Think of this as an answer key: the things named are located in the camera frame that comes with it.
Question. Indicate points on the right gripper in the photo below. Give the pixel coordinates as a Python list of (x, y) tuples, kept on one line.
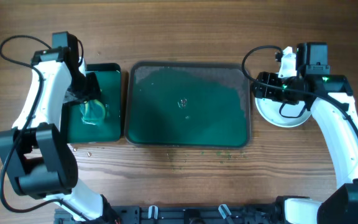
[(268, 93)]

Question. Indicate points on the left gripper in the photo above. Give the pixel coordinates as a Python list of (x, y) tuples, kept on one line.
[(91, 92)]

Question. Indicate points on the green yellow sponge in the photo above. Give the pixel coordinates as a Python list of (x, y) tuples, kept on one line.
[(93, 112)]

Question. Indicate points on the white plate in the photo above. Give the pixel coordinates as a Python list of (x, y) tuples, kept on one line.
[(287, 116)]

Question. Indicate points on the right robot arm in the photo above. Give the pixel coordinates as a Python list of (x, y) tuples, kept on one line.
[(330, 100)]

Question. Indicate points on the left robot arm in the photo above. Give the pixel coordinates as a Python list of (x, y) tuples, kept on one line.
[(35, 156)]

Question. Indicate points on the small black water tray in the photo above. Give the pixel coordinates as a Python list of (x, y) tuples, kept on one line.
[(75, 131)]

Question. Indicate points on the large dark serving tray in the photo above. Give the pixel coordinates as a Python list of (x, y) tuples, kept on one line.
[(188, 104)]

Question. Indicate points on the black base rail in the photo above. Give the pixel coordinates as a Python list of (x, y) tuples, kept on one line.
[(179, 214)]

